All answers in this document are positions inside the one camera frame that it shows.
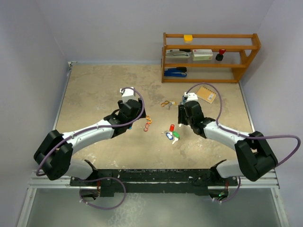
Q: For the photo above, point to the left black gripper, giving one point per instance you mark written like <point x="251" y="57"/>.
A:
<point x="139" y="111"/>

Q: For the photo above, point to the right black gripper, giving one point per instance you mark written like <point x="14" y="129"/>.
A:
<point x="181" y="111"/>

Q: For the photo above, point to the key with yellow tag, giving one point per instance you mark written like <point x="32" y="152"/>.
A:
<point x="170" y="104"/>

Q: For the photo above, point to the key with red tag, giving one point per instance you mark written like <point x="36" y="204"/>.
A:
<point x="171" y="128"/>

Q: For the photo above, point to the orange red carabiner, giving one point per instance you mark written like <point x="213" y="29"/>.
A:
<point x="165" y="103"/>

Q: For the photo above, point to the key with green tag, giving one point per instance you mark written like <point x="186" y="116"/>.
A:
<point x="176" y="137"/>

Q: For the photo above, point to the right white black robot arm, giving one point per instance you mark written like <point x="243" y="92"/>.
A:
<point x="255" y="157"/>

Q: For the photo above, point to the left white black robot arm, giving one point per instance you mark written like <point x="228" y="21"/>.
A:
<point x="54" y="154"/>

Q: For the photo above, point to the brown spiral notebook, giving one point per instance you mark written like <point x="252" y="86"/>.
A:
<point x="206" y="94"/>

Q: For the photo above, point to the key with light blue tag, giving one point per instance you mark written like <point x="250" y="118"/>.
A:
<point x="169" y="135"/>

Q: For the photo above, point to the blue stapler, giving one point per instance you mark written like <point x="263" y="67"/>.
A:
<point x="180" y="72"/>

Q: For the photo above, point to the wooden shelf rack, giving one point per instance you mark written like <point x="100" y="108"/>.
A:
<point x="240" y="53"/>

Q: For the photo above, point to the white stapler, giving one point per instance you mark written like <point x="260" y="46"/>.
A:
<point x="178" y="53"/>

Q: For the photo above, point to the white cardboard box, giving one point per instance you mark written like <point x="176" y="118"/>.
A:
<point x="202" y="54"/>

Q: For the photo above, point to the red black stamp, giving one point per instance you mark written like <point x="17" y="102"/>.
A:
<point x="219" y="56"/>

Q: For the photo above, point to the yellow tape dispenser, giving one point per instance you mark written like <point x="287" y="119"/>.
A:
<point x="187" y="38"/>

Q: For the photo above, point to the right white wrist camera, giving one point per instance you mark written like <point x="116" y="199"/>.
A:
<point x="190" y="97"/>

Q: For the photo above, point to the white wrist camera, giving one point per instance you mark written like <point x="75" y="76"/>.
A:
<point x="190" y="97"/>
<point x="127" y="94"/>

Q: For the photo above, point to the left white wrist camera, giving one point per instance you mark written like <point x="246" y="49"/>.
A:
<point x="127" y="94"/>

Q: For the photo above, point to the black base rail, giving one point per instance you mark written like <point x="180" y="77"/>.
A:
<point x="201" y="182"/>

